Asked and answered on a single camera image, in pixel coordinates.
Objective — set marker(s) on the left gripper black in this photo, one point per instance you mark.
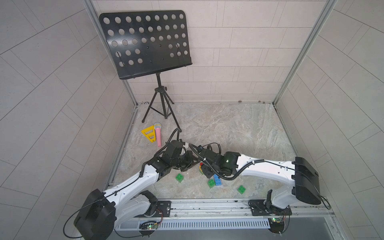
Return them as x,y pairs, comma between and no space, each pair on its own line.
189,157

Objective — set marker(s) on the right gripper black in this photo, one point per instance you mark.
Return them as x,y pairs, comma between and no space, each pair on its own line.
203,168

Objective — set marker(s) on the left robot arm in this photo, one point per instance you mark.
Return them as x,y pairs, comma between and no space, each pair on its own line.
103,211

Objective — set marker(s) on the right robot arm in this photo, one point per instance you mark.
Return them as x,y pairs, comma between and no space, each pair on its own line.
300,179

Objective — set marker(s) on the green lego brick beside blue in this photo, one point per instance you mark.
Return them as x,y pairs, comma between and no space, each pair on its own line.
211,183

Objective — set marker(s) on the pink toy microphone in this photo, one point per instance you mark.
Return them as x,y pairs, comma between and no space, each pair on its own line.
157,128

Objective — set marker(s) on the white ventilation grille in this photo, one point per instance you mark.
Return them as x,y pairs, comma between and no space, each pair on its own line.
213,224

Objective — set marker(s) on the black perforated music stand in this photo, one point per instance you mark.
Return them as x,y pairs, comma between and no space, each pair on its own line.
148,43

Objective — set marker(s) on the yellow plastic triangle frame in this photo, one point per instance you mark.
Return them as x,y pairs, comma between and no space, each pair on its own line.
149,133

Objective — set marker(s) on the aluminium mounting rail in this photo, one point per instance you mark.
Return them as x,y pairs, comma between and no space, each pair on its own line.
200,208

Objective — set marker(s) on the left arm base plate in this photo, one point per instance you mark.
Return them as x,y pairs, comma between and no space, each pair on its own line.
161,208

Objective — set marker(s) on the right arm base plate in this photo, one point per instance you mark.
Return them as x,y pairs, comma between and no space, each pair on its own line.
265,208

